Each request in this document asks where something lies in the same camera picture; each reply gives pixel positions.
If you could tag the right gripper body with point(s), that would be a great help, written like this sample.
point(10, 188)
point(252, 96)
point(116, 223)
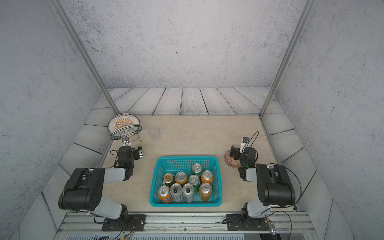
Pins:
point(237, 155)

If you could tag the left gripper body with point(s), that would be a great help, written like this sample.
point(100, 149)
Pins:
point(135, 154)

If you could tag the teal plastic basket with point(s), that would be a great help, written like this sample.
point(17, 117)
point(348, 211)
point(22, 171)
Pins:
point(187, 182)

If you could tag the orange fanta can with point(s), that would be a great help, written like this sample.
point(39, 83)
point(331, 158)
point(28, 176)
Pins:
point(165, 195)
point(207, 177)

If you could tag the white Monster can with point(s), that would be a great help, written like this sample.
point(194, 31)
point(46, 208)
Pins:
point(189, 193)
point(177, 193)

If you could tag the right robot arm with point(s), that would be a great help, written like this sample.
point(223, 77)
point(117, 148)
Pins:
point(274, 186)

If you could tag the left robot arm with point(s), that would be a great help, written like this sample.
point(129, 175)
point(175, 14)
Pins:
point(83, 191)

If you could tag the decorated plate on stand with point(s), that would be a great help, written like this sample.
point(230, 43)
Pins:
point(122, 120)

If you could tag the gold green can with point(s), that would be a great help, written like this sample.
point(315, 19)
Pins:
point(168, 179)

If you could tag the green can rear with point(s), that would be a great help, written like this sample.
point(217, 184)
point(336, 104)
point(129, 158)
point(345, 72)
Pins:
point(197, 169)

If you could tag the orange can front right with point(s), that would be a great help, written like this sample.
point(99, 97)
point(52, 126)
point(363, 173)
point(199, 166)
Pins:
point(205, 191)

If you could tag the green can middle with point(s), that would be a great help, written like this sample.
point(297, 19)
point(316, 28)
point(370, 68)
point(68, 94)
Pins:
point(194, 180)

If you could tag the orange can middle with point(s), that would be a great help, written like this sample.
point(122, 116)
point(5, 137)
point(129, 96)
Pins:
point(181, 178)

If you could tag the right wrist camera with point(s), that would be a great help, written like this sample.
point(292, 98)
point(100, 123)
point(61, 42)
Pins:
point(245, 142)

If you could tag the wire plate stand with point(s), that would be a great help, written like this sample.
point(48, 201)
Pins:
point(131, 132)

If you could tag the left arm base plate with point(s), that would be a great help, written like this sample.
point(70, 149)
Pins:
point(127, 223)

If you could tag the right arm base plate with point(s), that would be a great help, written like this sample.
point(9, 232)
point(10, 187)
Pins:
point(237, 222)

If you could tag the aluminium mounting rail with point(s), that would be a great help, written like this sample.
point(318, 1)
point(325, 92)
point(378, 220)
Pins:
point(191, 226)

